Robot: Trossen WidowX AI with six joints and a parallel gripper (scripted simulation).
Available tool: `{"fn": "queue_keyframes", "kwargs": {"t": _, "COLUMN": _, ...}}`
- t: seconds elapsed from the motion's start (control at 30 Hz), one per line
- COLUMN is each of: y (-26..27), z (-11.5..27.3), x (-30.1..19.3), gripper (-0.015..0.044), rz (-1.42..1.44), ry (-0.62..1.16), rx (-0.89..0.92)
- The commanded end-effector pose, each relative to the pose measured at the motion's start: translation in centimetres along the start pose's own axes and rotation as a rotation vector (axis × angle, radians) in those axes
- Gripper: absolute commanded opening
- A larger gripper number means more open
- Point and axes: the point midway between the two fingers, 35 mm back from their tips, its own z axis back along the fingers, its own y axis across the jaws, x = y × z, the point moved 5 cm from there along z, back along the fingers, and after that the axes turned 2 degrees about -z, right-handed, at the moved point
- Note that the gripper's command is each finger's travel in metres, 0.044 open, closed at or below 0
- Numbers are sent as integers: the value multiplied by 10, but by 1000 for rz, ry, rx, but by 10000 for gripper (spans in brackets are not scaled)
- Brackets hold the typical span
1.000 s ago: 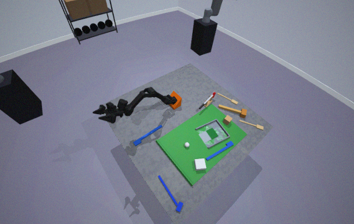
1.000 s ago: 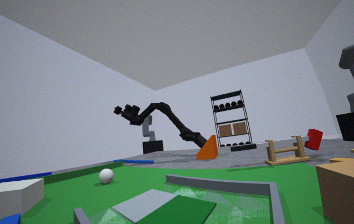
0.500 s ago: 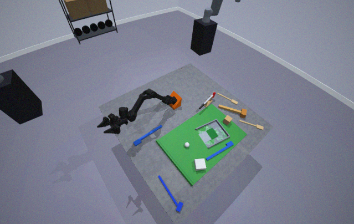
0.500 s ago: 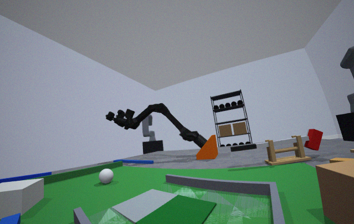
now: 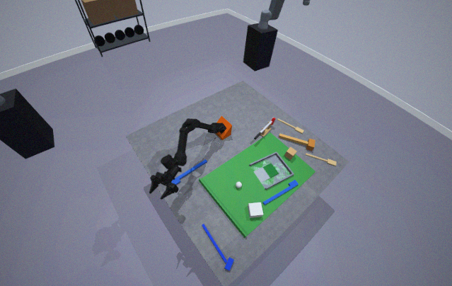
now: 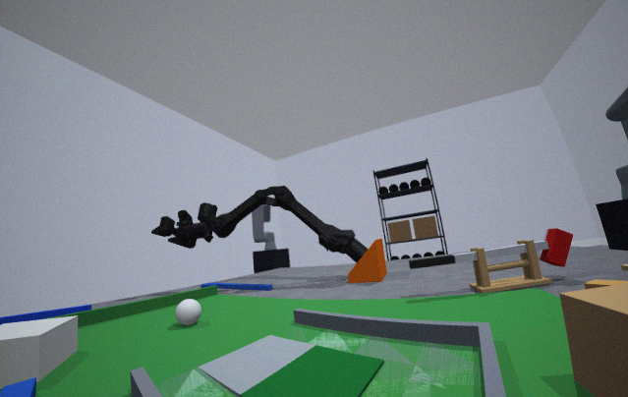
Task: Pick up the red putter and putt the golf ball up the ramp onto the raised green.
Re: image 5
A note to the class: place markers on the green putting mat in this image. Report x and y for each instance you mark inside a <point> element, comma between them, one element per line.
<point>222,182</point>

